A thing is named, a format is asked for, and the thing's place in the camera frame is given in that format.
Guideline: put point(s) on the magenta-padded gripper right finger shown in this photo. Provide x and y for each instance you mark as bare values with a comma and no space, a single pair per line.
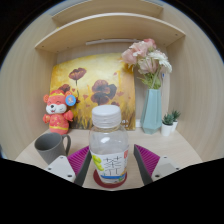
166,166

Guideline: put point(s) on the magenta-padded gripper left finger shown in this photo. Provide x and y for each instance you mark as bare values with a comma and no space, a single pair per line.
60,166

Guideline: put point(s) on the clear plastic drink bottle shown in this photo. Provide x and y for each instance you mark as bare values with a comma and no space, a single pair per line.
108,146

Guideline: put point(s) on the grey mug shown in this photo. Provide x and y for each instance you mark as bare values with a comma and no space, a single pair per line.
50,146

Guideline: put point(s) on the small potted succulent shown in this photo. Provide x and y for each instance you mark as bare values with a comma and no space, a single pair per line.
167,126
175,118

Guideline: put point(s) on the red plush toy figure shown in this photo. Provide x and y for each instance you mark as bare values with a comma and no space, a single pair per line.
58,116

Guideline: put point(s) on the flat round red coaster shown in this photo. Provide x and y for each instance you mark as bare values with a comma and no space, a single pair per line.
110,186

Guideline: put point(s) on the teal faceted vase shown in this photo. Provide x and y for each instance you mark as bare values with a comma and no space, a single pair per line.
151,113

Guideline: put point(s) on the yellow poppy flower painting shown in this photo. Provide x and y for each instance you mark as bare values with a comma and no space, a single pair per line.
100,70

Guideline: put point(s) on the pink and white flower bouquet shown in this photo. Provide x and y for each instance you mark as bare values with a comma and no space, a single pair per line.
146,60

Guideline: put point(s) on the white light bar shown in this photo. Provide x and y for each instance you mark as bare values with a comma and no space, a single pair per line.
113,41

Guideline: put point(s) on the wide wooden shelf board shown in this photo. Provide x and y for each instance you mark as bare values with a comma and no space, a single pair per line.
110,28

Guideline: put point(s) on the short wooden shelf board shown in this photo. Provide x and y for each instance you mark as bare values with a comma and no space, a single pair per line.
106,8

